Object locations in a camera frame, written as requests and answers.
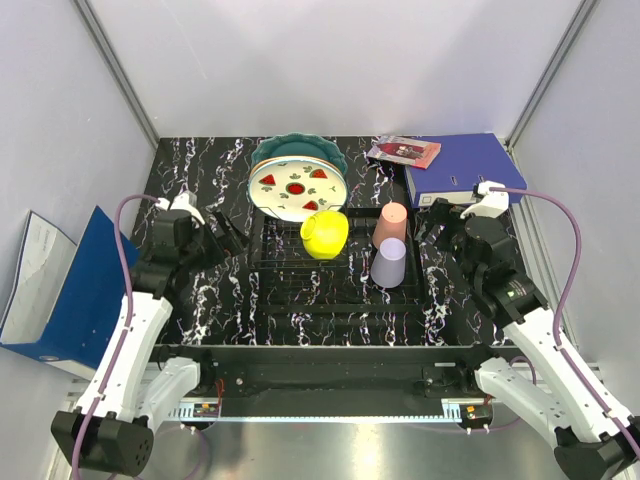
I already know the black wire dish rack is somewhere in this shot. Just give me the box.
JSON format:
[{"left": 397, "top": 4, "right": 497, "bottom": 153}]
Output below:
[{"left": 248, "top": 207, "right": 427, "bottom": 314}]

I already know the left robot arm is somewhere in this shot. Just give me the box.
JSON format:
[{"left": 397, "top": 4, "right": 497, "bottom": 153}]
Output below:
[{"left": 51, "top": 206, "right": 248, "bottom": 478}]

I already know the watermelon pattern white plate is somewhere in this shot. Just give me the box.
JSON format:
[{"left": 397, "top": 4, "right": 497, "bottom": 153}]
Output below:
[{"left": 248, "top": 156, "right": 348, "bottom": 223}]

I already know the cream bird pattern plate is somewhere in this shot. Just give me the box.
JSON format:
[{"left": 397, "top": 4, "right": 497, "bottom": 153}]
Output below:
[{"left": 303, "top": 156, "right": 347, "bottom": 177}]

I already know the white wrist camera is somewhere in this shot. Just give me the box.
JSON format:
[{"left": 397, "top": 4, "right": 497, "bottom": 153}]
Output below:
[
  {"left": 155, "top": 191, "right": 199, "bottom": 216},
  {"left": 460, "top": 181, "right": 510, "bottom": 219}
]

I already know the teal scalloped plate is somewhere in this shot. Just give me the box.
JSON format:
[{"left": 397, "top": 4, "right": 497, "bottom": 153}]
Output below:
[{"left": 251, "top": 132, "right": 348, "bottom": 176}]

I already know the yellow bowl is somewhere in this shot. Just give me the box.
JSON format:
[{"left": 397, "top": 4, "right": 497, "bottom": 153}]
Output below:
[{"left": 300, "top": 211, "right": 349, "bottom": 260}]

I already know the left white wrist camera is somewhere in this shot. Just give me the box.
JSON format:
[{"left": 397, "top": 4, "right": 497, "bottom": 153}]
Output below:
[{"left": 155, "top": 191, "right": 199, "bottom": 216}]

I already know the pink plastic cup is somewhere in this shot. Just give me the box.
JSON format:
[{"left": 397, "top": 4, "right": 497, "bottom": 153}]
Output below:
[{"left": 372, "top": 202, "right": 408, "bottom": 249}]

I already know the lavender plastic cup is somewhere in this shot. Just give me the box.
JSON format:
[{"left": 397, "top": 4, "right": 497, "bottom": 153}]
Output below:
[{"left": 370, "top": 237, "right": 406, "bottom": 289}]

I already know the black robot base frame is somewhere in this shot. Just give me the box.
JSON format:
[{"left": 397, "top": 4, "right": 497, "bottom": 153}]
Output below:
[{"left": 151, "top": 345, "right": 491, "bottom": 422}]

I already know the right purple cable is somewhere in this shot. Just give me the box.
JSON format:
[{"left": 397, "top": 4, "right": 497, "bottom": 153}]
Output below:
[{"left": 488, "top": 185, "right": 640, "bottom": 451}]

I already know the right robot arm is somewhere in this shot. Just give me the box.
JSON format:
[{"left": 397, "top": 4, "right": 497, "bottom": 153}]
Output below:
[{"left": 419, "top": 198, "right": 639, "bottom": 479}]

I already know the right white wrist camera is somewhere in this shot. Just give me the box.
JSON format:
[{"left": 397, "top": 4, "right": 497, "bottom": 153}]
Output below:
[{"left": 460, "top": 181, "right": 510, "bottom": 219}]

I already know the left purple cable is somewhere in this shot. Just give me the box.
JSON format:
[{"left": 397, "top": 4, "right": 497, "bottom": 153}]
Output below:
[{"left": 69, "top": 193, "right": 171, "bottom": 480}]

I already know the purple cable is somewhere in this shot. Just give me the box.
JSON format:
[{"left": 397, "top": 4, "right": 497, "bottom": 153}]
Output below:
[
  {"left": 488, "top": 185, "right": 640, "bottom": 451},
  {"left": 69, "top": 193, "right": 171, "bottom": 480}
]

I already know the blue open binder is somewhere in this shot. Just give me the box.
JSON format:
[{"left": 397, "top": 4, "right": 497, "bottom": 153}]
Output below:
[{"left": 1, "top": 207, "right": 125, "bottom": 380}]

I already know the red cover book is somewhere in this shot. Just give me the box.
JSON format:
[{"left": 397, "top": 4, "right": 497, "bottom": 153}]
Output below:
[{"left": 366, "top": 135, "right": 441, "bottom": 170}]

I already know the purple-blue ring binder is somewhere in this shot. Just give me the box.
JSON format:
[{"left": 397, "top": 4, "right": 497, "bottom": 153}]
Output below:
[{"left": 405, "top": 133, "right": 527, "bottom": 209}]

